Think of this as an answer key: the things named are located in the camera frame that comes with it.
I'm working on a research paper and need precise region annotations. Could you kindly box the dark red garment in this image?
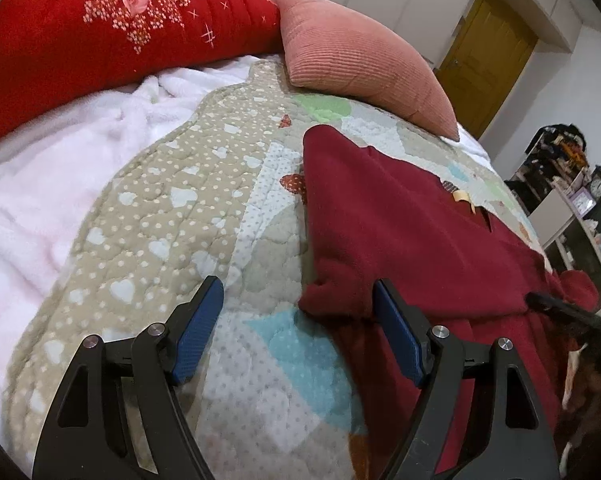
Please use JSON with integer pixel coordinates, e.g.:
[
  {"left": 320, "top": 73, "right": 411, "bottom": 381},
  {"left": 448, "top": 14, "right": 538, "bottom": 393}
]
[{"left": 299, "top": 125, "right": 599, "bottom": 478}]

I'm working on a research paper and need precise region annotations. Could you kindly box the cluttered white shelf unit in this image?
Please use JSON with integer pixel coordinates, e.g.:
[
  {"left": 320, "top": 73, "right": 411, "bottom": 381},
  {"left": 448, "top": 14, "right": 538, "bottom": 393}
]
[{"left": 505, "top": 124, "right": 601, "bottom": 307}]

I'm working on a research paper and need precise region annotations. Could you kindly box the small purple clock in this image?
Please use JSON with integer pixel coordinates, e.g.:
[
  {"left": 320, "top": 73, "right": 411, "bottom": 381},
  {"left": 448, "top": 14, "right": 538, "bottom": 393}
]
[{"left": 570, "top": 188, "right": 596, "bottom": 218}]

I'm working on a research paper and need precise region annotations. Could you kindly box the patchwork heart quilt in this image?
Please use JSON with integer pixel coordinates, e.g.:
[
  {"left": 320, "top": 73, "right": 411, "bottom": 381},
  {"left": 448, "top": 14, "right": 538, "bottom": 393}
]
[{"left": 2, "top": 61, "right": 540, "bottom": 479}]

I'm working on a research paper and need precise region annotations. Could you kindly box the yellow wooden door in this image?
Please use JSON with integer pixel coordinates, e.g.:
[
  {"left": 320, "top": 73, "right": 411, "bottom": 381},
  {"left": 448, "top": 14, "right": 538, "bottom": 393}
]
[{"left": 436, "top": 0, "right": 538, "bottom": 139}]

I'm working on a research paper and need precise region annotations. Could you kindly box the white fleece blanket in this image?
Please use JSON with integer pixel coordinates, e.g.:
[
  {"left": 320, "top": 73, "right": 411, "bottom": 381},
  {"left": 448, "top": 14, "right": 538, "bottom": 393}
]
[{"left": 0, "top": 58, "right": 284, "bottom": 462}]

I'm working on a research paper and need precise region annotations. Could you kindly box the red floral comforter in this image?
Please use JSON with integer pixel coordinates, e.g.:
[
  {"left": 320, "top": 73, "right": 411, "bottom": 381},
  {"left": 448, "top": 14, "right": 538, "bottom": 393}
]
[{"left": 0, "top": 0, "right": 282, "bottom": 140}]

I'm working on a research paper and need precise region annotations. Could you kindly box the pink corduroy cushion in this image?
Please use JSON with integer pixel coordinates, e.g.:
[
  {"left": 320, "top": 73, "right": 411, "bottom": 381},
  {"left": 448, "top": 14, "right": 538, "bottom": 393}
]
[{"left": 273, "top": 0, "right": 460, "bottom": 141}]

